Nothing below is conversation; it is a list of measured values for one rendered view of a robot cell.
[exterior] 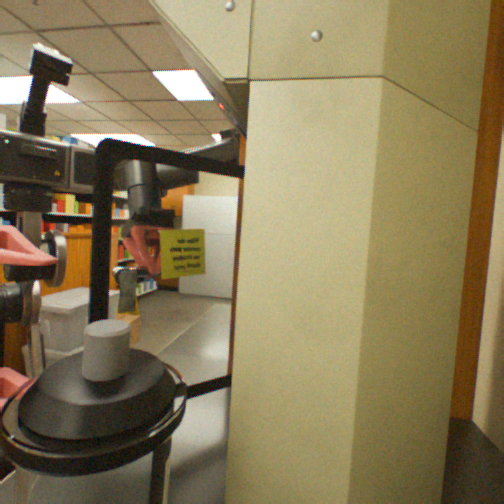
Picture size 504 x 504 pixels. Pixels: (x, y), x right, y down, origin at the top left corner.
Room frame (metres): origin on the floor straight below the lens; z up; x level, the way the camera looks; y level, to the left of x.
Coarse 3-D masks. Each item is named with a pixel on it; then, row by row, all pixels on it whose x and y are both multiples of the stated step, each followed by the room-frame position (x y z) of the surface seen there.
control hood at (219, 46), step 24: (168, 0) 0.29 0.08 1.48; (192, 0) 0.28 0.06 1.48; (216, 0) 0.28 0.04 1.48; (240, 0) 0.28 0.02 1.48; (168, 24) 0.30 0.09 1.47; (192, 24) 0.28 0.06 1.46; (216, 24) 0.28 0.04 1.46; (240, 24) 0.28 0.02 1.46; (192, 48) 0.29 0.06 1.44; (216, 48) 0.28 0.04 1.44; (240, 48) 0.28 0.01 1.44; (216, 72) 0.28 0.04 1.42; (240, 72) 0.27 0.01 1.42; (240, 96) 0.31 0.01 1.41
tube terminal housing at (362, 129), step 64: (256, 0) 0.27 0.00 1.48; (320, 0) 0.26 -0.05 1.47; (384, 0) 0.25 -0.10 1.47; (448, 0) 0.31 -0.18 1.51; (256, 64) 0.27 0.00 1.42; (320, 64) 0.26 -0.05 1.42; (384, 64) 0.25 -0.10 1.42; (448, 64) 0.31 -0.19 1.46; (256, 128) 0.27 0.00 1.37; (320, 128) 0.26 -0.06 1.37; (384, 128) 0.26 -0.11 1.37; (448, 128) 0.32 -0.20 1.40; (256, 192) 0.27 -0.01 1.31; (320, 192) 0.26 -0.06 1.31; (384, 192) 0.26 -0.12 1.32; (448, 192) 0.33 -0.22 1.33; (256, 256) 0.27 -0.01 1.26; (320, 256) 0.26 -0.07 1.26; (384, 256) 0.27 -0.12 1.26; (448, 256) 0.34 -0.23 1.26; (256, 320) 0.27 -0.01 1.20; (320, 320) 0.26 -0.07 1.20; (384, 320) 0.27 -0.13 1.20; (448, 320) 0.35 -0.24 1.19; (256, 384) 0.27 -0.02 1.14; (320, 384) 0.26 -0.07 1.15; (384, 384) 0.28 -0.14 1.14; (448, 384) 0.36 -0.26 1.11; (256, 448) 0.27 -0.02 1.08; (320, 448) 0.26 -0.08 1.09; (384, 448) 0.28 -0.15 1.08
